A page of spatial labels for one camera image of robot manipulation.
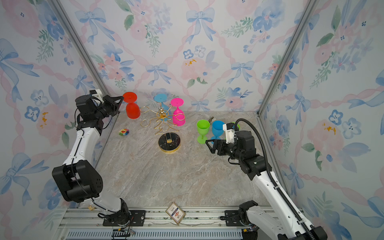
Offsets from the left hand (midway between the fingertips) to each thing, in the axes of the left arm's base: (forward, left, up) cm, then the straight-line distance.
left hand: (123, 94), depth 77 cm
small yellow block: (-46, +16, -36) cm, 60 cm away
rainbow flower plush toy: (+3, +13, -36) cm, 38 cm away
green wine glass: (-2, -42, -23) cm, 48 cm away
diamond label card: (-47, -28, -36) cm, 65 cm away
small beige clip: (+15, -50, -35) cm, 63 cm away
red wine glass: (+1, -1, -11) cm, 12 cm away
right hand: (-21, -45, -11) cm, 51 cm away
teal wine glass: (+6, -17, -7) cm, 19 cm away
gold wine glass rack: (-6, -19, -35) cm, 40 cm away
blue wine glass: (-5, -50, -21) cm, 55 cm away
